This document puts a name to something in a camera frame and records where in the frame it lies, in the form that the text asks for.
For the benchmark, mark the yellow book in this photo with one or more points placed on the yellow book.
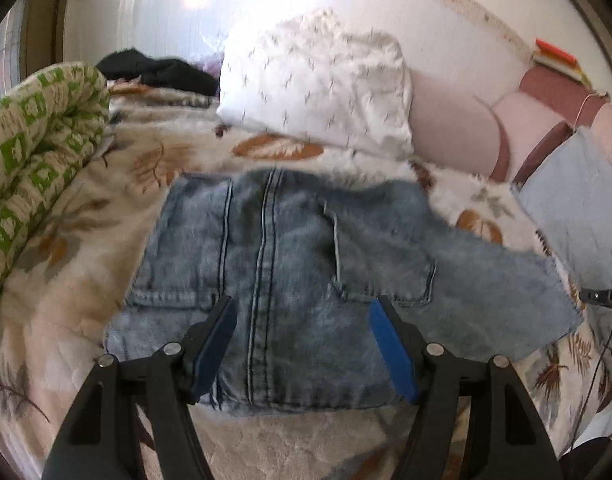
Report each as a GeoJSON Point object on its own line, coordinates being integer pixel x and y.
{"type": "Point", "coordinates": [568, 62]}

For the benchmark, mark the black cloth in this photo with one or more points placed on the black cloth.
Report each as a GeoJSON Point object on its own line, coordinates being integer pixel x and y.
{"type": "Point", "coordinates": [156, 72]}

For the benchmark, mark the green white patterned quilt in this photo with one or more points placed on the green white patterned quilt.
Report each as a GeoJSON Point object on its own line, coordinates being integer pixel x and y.
{"type": "Point", "coordinates": [36, 160]}

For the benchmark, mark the pink maroon padded headboard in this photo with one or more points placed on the pink maroon padded headboard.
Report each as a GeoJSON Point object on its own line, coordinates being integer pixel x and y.
{"type": "Point", "coordinates": [530, 120]}

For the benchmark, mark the cream book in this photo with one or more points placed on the cream book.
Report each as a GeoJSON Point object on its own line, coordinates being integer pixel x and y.
{"type": "Point", "coordinates": [565, 72]}

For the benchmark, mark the blue denim pants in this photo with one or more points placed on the blue denim pants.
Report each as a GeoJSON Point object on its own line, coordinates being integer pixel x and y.
{"type": "Point", "coordinates": [296, 260]}

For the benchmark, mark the red book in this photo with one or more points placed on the red book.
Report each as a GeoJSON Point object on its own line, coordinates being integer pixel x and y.
{"type": "Point", "coordinates": [553, 49]}

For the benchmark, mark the white patterned pillow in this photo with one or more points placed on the white patterned pillow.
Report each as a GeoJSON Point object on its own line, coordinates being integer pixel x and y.
{"type": "Point", "coordinates": [316, 85]}

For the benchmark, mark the pink maroon bolster cushion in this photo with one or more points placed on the pink maroon bolster cushion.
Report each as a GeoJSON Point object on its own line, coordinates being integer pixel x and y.
{"type": "Point", "coordinates": [450, 120]}

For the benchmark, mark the light blue quilted pillow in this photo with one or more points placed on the light blue quilted pillow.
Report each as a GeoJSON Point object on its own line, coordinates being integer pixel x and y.
{"type": "Point", "coordinates": [570, 195]}

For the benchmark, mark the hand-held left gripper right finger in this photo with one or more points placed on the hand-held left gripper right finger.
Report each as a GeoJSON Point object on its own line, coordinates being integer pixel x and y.
{"type": "Point", "coordinates": [391, 350]}

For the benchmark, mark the leaf print blanket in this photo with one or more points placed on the leaf print blanket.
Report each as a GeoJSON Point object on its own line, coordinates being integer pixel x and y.
{"type": "Point", "coordinates": [86, 270]}

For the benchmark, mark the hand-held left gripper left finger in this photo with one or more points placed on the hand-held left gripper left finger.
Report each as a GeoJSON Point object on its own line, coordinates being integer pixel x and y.
{"type": "Point", "coordinates": [216, 347]}

